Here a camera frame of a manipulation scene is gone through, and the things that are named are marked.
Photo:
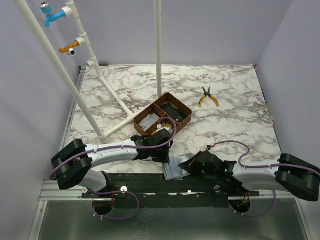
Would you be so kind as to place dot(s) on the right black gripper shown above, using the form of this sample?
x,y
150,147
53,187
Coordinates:
x,y
194,164

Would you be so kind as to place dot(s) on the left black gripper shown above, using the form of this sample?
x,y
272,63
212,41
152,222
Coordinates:
x,y
163,155

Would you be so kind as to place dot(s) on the grey card holder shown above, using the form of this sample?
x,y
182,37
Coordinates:
x,y
172,171

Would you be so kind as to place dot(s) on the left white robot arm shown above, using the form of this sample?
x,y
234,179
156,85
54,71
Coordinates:
x,y
72,166

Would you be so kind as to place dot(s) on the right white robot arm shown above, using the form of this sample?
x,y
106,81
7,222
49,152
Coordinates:
x,y
288,174

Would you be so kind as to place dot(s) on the silver VIP card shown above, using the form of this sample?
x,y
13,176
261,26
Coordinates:
x,y
148,121

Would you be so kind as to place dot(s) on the woven brown divided basket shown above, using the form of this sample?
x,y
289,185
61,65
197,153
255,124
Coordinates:
x,y
154,107

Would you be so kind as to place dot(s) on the white diagonal pole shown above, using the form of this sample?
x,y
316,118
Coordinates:
x,y
37,30

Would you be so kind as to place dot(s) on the gold faucet tap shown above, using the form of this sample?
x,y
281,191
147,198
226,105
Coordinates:
x,y
70,49

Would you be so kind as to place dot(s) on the white vertical pole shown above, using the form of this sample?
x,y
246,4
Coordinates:
x,y
157,7

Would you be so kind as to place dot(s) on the blue faucet tap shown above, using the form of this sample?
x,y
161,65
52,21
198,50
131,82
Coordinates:
x,y
49,15

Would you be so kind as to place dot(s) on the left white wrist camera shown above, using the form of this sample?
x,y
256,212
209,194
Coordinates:
x,y
159,127

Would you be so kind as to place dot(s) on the yellow handled pliers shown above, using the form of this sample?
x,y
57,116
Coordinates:
x,y
207,93

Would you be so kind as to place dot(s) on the aluminium frame rail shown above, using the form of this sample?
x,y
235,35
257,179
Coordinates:
x,y
64,215

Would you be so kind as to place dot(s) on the white PVC pipe frame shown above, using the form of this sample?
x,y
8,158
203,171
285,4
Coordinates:
x,y
71,11

